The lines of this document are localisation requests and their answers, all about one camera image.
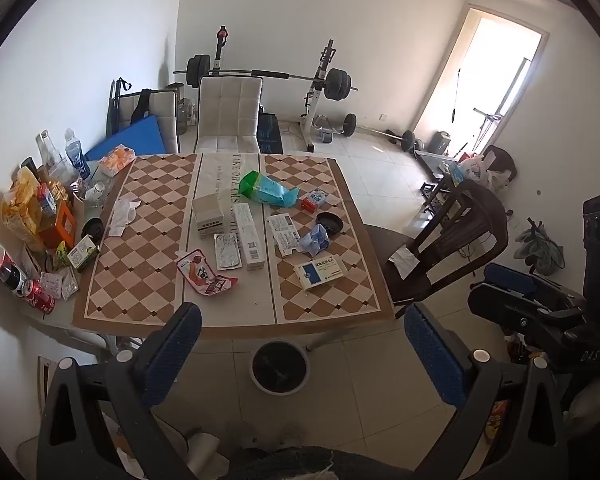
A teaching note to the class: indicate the blue wrapper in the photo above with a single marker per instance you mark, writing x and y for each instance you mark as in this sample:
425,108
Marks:
315,241

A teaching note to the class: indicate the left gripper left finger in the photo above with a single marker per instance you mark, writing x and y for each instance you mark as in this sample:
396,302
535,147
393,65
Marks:
143,381

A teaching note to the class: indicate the blue folded mat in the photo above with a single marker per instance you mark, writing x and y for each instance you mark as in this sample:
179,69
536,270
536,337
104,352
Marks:
143,137

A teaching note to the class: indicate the white green medicine box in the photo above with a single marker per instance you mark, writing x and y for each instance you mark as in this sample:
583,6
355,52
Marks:
208,215

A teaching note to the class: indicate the checkered brown table mat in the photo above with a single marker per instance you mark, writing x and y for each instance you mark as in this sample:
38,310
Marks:
194,237

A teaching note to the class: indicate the orange box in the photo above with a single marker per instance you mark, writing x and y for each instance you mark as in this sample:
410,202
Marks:
59,228

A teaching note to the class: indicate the dark wooden chair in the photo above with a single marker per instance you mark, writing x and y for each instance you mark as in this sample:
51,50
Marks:
469,212

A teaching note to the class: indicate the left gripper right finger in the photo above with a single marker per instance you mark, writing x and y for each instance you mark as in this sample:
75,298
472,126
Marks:
469,385

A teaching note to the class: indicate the white printed box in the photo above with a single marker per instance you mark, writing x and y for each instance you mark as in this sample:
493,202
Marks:
285,233

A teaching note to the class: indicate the yellow snack bag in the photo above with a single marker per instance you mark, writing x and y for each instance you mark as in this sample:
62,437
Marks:
20,211

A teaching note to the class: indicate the white padded chair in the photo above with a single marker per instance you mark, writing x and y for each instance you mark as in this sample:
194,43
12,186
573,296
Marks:
228,114

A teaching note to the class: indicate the white round trash bin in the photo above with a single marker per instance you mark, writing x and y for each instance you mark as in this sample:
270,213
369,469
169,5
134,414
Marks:
279,368

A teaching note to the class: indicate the red blue milk carton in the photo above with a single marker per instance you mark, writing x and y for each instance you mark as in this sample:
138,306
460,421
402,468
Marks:
314,200

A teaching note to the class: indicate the black round lid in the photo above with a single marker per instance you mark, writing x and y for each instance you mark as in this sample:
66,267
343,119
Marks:
95,229

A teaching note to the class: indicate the orange tissue pack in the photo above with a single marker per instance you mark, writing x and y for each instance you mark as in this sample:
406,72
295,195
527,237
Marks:
118,159

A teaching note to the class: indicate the green white small carton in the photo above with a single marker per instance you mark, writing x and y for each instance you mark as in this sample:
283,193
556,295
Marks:
81,255

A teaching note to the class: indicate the silver foil blister pack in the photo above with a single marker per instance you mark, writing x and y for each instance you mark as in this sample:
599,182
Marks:
227,251

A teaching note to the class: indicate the red cola can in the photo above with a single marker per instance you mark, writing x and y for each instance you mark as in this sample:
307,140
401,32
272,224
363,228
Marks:
37,297

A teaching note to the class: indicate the cola bottle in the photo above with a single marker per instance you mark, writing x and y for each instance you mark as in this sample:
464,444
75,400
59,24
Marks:
10,274

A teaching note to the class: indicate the green blue rice bag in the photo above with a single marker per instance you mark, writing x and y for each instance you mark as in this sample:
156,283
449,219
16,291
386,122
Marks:
265,190

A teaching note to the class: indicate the long white pink box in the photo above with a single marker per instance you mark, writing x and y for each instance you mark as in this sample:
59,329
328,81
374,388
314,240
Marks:
252,249

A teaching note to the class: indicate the white blue medicine box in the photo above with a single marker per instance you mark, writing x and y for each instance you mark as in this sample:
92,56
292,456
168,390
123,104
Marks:
320,271

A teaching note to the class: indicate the crumpled white tissue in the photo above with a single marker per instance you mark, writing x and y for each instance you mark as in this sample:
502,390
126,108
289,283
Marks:
123,214

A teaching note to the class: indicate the blue label water bottle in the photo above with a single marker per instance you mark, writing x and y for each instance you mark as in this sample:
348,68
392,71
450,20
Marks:
76,156

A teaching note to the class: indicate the red white snack wrapper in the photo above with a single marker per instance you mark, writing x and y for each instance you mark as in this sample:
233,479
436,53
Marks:
201,277

